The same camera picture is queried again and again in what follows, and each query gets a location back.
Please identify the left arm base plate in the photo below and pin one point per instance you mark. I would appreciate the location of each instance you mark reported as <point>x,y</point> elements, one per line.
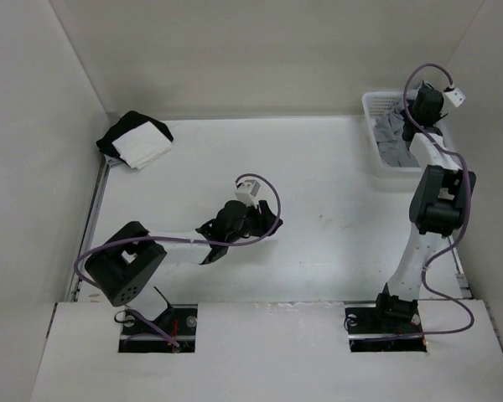
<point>178,321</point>

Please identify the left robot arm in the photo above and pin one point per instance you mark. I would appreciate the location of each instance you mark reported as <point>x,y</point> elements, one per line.
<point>125,271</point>

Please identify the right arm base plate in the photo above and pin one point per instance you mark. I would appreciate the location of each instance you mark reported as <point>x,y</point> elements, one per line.
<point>365,322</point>

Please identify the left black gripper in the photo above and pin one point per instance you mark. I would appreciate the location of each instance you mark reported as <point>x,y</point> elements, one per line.
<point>265,220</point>

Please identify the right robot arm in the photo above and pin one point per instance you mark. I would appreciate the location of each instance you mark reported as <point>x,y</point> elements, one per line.
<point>439,206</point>

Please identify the folded white tank top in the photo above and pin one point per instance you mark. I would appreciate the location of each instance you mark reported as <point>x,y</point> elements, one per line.
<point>142,145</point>

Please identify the folded black tank top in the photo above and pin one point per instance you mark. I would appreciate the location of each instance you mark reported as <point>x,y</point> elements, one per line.
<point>126,123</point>

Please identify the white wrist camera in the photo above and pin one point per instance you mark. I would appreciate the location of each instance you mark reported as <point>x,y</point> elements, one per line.
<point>454,95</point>
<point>247,191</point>

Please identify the left metal table rail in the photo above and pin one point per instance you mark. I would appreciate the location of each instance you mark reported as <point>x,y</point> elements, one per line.
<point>89,228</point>

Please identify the grey tank top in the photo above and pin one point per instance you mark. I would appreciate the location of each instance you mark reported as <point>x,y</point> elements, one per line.
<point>388,134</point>

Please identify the right metal table rail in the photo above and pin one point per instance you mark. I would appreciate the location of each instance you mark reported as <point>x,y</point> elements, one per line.
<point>461,277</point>

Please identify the white plastic basket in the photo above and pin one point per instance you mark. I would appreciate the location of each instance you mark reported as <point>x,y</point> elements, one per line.
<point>375,104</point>

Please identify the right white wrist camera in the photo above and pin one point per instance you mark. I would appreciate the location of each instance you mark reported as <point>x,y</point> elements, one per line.
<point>454,95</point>

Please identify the metal table rail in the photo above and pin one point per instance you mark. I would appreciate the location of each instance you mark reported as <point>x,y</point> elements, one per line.
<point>461,277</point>
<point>89,228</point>

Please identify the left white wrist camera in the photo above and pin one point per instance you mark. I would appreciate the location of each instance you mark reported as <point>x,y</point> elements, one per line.
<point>247,191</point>

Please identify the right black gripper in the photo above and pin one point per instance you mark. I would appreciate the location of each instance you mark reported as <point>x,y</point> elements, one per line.
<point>439,115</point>

